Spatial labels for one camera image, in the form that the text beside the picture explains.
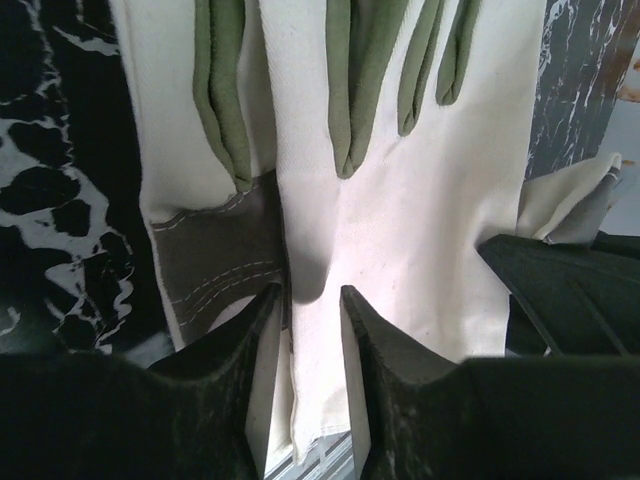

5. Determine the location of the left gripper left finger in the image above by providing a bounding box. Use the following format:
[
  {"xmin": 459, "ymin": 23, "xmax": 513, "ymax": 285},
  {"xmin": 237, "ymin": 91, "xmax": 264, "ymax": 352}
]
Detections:
[{"xmin": 1, "ymin": 283, "xmax": 280, "ymax": 479}]

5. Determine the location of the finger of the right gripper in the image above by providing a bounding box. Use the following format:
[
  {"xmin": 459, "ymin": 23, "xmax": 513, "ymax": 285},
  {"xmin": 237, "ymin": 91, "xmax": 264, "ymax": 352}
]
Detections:
[{"xmin": 478, "ymin": 232, "xmax": 639, "ymax": 356}]

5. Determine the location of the grey-strap glove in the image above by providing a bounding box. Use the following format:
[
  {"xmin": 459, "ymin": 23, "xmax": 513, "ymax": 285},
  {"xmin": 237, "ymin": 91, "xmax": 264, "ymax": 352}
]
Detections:
[{"xmin": 259, "ymin": 1, "xmax": 621, "ymax": 461}]

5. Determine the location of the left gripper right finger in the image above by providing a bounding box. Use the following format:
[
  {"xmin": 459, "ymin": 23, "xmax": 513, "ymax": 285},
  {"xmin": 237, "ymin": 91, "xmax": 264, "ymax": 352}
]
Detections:
[{"xmin": 340, "ymin": 286, "xmax": 639, "ymax": 479}]

